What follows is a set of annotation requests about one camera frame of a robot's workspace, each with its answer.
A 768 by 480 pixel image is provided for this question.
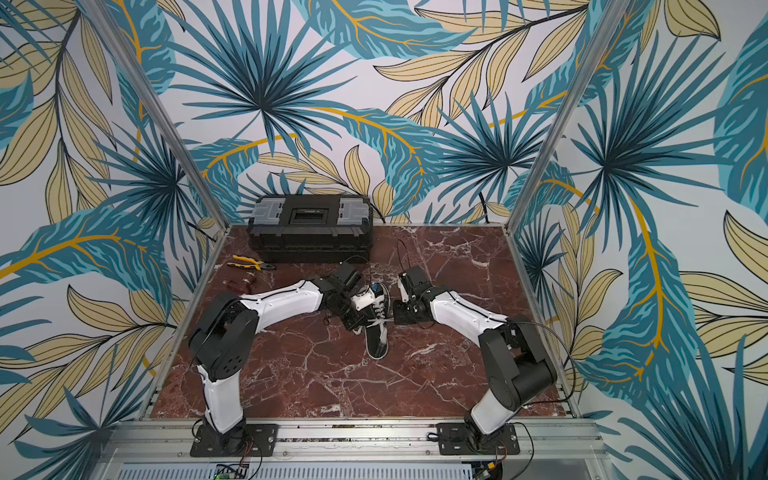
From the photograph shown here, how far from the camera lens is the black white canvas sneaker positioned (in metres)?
0.85

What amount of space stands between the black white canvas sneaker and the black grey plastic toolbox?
202 mm

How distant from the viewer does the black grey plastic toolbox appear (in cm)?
97
